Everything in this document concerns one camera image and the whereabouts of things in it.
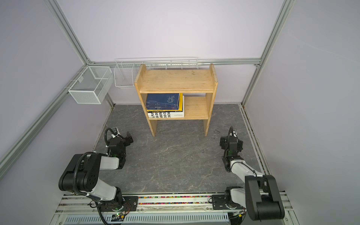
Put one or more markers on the white slotted cable duct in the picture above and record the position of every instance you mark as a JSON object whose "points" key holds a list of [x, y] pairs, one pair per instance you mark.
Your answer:
{"points": [[149, 218]]}

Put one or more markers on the yellow book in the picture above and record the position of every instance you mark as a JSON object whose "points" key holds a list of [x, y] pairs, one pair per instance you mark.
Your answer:
{"points": [[180, 102]]}

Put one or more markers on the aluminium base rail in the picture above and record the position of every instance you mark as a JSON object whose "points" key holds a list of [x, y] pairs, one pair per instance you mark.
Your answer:
{"points": [[147, 203]]}

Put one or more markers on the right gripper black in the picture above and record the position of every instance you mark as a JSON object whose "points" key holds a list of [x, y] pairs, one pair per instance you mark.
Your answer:
{"points": [[240, 146]]}

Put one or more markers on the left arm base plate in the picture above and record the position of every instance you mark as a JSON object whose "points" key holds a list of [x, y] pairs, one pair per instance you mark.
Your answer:
{"points": [[127, 204]]}

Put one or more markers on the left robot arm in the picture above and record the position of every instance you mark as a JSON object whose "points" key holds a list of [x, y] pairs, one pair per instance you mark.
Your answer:
{"points": [[81, 176]]}

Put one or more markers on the dark blue book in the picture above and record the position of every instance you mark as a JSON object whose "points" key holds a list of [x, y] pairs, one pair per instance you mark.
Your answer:
{"points": [[163, 101]]}

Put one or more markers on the wooden two-tier bookshelf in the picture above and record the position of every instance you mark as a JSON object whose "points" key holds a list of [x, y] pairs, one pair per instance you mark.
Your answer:
{"points": [[188, 81]]}

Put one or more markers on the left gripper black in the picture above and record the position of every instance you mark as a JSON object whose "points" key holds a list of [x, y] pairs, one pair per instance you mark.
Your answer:
{"points": [[126, 140]]}

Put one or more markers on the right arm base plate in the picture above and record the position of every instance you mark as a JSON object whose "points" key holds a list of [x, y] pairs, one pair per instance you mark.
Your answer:
{"points": [[219, 202]]}

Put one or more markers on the white mesh box basket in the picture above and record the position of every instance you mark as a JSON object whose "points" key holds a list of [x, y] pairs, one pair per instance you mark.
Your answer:
{"points": [[92, 86]]}

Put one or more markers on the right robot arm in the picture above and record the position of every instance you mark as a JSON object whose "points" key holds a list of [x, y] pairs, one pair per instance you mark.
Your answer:
{"points": [[260, 196]]}

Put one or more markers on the white wire rack basket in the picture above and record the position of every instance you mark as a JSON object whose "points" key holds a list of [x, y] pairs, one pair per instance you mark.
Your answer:
{"points": [[126, 69]]}

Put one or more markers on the white book black lettering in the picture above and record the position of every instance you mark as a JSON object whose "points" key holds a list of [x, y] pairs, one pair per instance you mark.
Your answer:
{"points": [[167, 111]]}

